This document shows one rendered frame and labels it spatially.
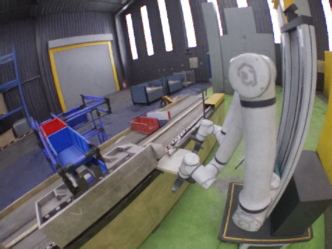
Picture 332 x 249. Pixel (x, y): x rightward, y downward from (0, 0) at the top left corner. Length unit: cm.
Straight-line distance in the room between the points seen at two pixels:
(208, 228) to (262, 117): 145
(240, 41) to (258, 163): 595
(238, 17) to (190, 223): 768
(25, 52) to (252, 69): 1159
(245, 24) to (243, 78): 722
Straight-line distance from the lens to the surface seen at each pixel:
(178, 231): 171
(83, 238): 106
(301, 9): 832
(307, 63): 74
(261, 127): 43
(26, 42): 1189
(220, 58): 631
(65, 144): 100
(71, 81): 1155
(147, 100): 586
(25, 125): 968
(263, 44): 625
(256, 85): 38
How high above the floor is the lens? 156
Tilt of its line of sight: 24 degrees down
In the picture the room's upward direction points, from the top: 9 degrees counter-clockwise
